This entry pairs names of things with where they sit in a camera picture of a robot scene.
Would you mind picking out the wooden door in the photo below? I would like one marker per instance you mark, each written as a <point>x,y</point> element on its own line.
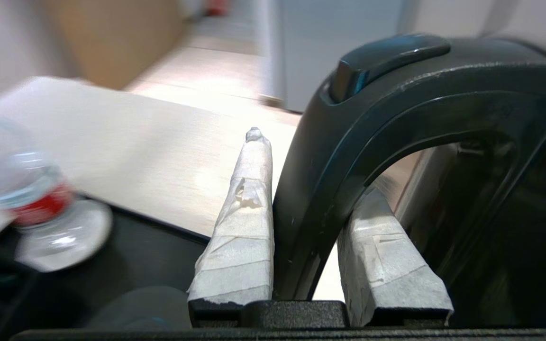
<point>112,38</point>

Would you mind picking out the silver refrigerator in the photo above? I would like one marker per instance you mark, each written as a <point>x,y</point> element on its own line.
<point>330,47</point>

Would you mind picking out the red-capped water bottle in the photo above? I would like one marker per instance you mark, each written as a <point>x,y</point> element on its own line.
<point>22,184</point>

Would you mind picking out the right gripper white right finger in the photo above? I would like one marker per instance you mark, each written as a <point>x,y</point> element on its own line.
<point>386,270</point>

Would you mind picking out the black serving tray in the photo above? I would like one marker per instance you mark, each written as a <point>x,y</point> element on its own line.
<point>150,255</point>

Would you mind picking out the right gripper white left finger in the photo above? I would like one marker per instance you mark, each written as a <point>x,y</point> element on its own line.
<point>244,246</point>

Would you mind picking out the black electric kettle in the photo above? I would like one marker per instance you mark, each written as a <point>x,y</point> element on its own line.
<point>491,189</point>

